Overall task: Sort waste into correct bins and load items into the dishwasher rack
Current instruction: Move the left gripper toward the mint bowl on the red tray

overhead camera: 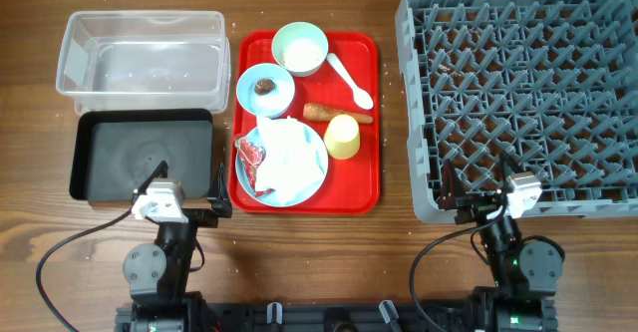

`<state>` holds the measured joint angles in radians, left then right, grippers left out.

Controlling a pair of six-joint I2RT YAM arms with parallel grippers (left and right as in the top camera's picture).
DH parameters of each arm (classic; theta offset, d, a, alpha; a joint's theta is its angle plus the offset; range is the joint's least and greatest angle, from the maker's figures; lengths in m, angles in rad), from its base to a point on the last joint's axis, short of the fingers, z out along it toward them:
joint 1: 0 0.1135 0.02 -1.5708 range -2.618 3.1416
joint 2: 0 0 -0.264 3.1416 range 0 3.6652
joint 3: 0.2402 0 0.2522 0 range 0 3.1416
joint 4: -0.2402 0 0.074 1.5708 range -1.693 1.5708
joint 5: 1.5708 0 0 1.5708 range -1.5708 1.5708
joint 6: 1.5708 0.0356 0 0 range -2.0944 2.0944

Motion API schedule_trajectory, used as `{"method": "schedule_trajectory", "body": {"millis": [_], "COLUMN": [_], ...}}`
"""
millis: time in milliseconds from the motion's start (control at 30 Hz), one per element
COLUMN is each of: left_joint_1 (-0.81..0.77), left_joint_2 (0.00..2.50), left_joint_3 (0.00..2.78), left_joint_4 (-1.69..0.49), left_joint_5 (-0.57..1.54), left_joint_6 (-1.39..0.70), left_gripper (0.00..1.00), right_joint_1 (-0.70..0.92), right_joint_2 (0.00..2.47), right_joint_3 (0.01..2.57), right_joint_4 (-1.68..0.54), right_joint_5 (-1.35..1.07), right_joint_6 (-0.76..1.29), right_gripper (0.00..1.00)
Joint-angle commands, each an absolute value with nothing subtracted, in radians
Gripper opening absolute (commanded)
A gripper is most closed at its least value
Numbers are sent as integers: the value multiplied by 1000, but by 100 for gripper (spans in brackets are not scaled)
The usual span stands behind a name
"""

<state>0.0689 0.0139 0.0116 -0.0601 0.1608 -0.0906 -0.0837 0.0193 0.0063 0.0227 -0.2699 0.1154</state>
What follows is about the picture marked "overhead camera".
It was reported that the white napkin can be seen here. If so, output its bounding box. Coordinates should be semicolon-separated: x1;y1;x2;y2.
255;117;325;203

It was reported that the green bowl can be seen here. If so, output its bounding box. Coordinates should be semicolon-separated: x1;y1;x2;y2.
271;22;329;77

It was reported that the left black cable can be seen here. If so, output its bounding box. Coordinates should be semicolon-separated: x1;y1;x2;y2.
35;207;135;332

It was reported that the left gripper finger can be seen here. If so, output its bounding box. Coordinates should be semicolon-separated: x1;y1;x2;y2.
134;161;168;193
206;163;232;218

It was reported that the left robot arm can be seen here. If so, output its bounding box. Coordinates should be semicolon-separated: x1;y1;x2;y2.
115;161;232;332

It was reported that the clear plastic bin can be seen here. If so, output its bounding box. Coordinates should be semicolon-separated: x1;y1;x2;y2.
56;10;231;115

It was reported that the red serving tray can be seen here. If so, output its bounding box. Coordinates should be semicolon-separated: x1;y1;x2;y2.
227;31;381;215

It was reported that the white plastic spoon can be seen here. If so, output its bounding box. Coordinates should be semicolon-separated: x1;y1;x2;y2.
326;53;374;110

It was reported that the black plastic tray bin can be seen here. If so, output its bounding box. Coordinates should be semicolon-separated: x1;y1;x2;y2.
69;109;214;202

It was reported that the small light blue bowl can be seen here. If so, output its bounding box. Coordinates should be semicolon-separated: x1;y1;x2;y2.
236;63;295;119

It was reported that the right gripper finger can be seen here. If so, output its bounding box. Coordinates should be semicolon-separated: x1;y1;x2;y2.
439;160;468;210
499;152;522;192

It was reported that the grey dishwasher rack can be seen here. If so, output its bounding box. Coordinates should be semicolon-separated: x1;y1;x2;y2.
395;0;637;223

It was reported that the yellow plastic cup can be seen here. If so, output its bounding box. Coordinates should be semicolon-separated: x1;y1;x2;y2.
323;115;360;160

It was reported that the orange carrot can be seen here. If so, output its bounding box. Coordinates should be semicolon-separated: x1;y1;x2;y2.
303;103;373;125

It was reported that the red snack wrapper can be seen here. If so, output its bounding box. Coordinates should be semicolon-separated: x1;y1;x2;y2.
234;135;274;197

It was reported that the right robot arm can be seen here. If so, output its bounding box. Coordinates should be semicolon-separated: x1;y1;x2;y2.
440;153;565;332

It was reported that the brown food scrap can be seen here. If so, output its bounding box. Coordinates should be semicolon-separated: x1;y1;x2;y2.
254;78;276;96

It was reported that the white rice pile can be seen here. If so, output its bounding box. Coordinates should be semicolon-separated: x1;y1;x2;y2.
281;38;323;72

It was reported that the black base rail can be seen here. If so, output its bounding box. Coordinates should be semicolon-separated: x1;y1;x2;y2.
114;300;558;332

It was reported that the large light blue plate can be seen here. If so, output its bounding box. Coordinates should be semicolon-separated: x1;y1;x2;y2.
234;117;329;207

